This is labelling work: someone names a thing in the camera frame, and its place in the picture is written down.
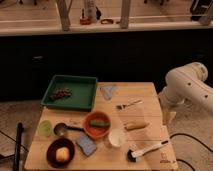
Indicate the tan wooden gripper body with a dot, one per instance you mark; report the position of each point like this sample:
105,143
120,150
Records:
168,115

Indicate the metal fork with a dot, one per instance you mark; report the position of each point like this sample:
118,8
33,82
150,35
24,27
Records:
123,106

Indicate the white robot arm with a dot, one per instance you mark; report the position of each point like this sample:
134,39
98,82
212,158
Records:
185,82

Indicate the wooden table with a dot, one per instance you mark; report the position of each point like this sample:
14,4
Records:
106,157

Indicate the white cup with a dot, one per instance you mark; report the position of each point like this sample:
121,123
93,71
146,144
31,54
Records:
116,137

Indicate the light blue cloth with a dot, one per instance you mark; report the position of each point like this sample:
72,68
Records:
107,91

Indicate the green cucumber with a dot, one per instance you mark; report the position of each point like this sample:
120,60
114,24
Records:
99,123

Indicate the orange bowl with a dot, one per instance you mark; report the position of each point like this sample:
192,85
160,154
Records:
96,132

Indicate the blue sponge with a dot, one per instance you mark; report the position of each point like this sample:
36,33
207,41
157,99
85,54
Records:
87,145

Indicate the green plastic tray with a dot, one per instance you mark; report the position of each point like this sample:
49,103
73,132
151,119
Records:
83,93

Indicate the metal ladle spoon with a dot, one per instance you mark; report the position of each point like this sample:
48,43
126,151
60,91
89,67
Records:
61,129

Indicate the bunch of dark grapes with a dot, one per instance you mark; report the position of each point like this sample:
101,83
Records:
60,94

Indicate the yellow round fruit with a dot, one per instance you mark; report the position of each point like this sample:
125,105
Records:
62,154

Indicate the dark brown bowl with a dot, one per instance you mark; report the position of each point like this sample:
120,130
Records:
51,152

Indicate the green plastic cup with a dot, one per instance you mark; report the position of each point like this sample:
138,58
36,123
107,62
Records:
45,128

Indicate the black pole stand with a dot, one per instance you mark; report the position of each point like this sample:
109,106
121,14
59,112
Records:
19,132

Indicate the white handled dish brush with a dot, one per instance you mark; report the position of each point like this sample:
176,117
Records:
133,155

